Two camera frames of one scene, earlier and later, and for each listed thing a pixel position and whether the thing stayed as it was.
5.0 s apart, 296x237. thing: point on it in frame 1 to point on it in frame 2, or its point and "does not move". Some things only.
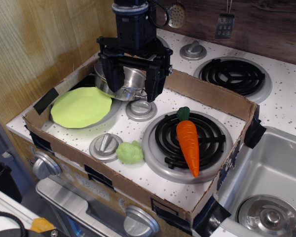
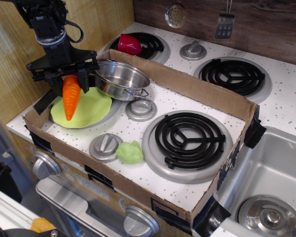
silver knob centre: x=141 y=110 does not move
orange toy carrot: x=186 y=133 to x=71 y=91
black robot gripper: x=135 y=43 to x=61 y=57
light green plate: x=80 y=107 does not move
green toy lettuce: x=129 y=153 does not move
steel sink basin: x=275 y=166 does not move
